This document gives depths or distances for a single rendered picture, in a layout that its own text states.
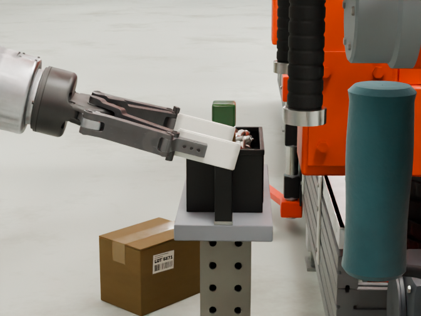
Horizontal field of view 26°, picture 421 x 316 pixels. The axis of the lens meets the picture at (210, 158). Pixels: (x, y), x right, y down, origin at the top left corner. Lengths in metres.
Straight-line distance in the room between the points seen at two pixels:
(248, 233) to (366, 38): 0.62
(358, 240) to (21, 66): 0.51
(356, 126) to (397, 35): 0.21
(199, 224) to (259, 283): 0.99
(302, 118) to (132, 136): 0.18
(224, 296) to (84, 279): 0.83
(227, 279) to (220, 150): 0.83
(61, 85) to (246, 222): 0.65
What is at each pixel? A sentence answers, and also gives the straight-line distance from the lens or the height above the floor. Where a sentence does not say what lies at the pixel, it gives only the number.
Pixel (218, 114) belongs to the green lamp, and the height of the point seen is 0.64.
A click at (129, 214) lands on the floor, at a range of 3.13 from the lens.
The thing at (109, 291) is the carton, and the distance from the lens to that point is 2.40.
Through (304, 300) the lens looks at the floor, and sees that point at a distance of 2.43.
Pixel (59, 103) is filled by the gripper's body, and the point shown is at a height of 0.76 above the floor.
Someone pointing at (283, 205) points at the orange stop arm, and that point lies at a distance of 2.89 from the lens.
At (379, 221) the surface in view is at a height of 0.57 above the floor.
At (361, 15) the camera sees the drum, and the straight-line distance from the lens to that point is 1.02.
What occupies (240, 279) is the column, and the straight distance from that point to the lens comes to 1.80.
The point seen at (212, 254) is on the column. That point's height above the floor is 0.33.
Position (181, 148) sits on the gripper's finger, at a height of 0.71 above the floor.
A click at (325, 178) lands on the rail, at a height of 0.39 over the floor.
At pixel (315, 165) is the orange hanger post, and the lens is 1.60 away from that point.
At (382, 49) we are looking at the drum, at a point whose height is 0.81.
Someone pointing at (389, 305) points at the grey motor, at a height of 0.32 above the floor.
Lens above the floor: 0.93
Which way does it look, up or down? 14 degrees down
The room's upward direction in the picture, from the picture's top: straight up
